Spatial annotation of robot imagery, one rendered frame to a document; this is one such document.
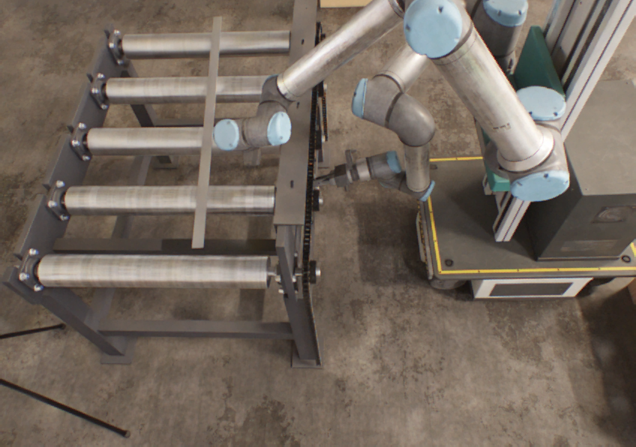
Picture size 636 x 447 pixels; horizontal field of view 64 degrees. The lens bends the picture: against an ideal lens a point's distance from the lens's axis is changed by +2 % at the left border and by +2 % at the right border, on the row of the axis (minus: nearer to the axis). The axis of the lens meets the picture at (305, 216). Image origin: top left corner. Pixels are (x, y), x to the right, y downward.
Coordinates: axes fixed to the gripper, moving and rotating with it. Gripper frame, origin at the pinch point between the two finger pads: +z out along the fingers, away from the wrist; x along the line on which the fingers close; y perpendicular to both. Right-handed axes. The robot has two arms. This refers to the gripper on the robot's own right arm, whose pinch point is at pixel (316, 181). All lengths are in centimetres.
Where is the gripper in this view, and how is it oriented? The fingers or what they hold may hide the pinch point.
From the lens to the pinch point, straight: 203.2
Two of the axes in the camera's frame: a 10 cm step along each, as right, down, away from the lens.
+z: -9.5, 2.3, 2.0
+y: 2.9, 8.7, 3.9
